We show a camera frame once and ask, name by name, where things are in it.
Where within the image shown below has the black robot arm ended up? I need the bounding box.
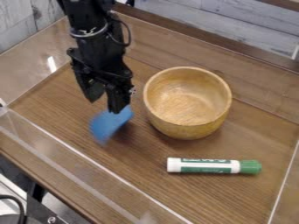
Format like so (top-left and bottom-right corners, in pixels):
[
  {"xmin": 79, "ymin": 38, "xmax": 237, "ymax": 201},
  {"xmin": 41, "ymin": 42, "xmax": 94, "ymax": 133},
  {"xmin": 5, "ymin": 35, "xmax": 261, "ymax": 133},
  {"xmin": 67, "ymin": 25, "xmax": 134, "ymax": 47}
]
[{"xmin": 58, "ymin": 0, "xmax": 134, "ymax": 114}]

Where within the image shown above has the white green marker pen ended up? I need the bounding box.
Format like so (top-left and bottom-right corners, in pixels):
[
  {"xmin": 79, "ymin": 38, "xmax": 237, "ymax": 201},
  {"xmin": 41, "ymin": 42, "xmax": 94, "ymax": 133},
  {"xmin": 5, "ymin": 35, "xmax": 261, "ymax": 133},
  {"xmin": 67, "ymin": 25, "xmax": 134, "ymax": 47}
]
[{"xmin": 167, "ymin": 157, "xmax": 262, "ymax": 175}]

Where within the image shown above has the clear acrylic tray wall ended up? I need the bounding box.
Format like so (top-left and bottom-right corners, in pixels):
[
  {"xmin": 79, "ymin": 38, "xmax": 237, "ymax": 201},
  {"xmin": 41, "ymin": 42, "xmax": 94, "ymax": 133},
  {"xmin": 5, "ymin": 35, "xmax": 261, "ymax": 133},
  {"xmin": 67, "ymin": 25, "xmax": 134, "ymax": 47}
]
[{"xmin": 0, "ymin": 9, "xmax": 299, "ymax": 224}]

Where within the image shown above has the black metal table bracket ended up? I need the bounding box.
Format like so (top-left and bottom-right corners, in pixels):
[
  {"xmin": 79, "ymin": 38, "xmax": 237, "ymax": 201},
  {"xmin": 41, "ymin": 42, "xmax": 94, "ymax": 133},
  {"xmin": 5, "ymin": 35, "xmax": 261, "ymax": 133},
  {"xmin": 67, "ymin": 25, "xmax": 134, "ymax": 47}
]
[{"xmin": 27, "ymin": 183, "xmax": 59, "ymax": 224}]

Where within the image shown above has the blue foam block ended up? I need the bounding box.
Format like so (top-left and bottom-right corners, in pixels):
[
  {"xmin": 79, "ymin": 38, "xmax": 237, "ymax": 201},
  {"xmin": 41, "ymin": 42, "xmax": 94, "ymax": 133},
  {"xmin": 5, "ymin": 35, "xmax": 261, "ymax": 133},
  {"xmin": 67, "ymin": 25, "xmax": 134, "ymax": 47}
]
[{"xmin": 90, "ymin": 106, "xmax": 134, "ymax": 144}]

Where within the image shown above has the black cable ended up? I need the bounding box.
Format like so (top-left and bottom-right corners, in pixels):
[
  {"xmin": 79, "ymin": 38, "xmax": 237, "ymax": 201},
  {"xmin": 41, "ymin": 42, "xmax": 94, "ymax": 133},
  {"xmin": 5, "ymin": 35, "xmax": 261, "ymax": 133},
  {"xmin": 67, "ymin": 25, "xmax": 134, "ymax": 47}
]
[{"xmin": 0, "ymin": 194, "xmax": 27, "ymax": 224}]

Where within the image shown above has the brown wooden bowl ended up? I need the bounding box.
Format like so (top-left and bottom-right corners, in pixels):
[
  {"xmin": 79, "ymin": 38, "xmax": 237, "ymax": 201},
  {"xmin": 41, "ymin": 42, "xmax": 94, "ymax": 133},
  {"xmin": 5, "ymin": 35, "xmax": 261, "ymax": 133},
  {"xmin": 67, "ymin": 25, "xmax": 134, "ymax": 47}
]
[{"xmin": 145, "ymin": 66, "xmax": 233, "ymax": 140}]

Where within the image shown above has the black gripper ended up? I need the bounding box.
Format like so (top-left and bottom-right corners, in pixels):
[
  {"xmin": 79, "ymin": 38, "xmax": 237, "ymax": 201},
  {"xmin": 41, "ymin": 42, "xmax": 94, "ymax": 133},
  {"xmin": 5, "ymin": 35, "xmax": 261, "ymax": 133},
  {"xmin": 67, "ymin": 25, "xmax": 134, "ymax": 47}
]
[{"xmin": 66, "ymin": 25, "xmax": 138, "ymax": 115}]

